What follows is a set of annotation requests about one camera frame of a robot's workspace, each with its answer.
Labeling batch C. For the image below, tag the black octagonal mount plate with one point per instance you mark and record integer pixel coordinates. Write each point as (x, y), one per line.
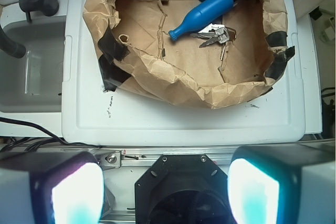
(182, 189)

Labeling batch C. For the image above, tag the white plastic bin lid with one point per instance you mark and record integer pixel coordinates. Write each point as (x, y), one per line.
(91, 115)

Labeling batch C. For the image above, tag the aluminium extrusion rail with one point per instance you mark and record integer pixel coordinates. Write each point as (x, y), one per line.
(147, 156)

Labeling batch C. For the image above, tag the translucent grey plastic tub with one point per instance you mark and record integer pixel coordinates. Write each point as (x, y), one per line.
(33, 83)

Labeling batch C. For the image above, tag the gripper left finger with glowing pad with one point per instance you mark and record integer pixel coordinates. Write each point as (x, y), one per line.
(51, 187)

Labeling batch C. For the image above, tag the crumpled brown paper bag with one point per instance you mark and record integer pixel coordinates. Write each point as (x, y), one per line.
(136, 53)

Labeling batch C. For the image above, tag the blue plastic bottle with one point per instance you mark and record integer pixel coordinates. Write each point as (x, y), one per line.
(201, 16)

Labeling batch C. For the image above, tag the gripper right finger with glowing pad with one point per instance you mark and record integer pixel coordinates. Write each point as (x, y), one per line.
(283, 183)

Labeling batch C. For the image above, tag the bunch of silver keys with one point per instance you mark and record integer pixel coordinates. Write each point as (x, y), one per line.
(217, 34)

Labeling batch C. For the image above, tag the white power adapter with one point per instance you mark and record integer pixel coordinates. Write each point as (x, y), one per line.
(328, 32)

